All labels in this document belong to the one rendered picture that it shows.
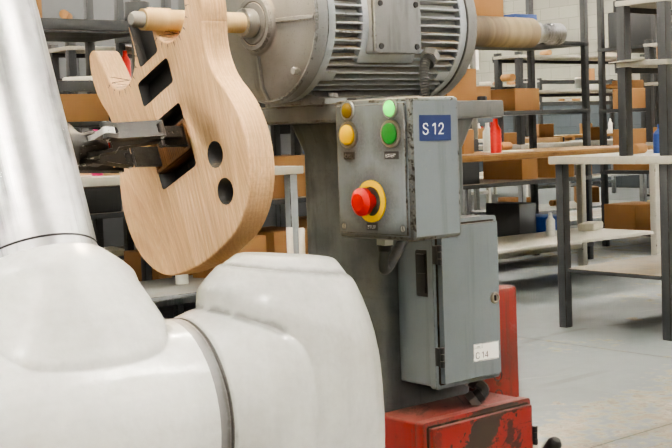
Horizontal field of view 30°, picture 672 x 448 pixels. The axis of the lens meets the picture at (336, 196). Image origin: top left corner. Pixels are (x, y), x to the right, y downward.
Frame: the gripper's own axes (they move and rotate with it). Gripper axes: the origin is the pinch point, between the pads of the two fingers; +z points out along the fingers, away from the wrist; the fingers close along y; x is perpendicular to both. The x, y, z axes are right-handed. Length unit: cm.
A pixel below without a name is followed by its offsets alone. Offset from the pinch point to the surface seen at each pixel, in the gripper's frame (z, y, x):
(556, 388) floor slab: 291, -199, -29
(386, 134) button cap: 17.1, 27.0, -10.3
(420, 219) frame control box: 19.5, 26.0, -22.7
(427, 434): 33, 0, -49
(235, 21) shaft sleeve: 13.2, 6.6, 17.7
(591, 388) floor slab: 300, -189, -33
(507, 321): 64, -5, -33
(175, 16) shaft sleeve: 2.3, 6.7, 18.1
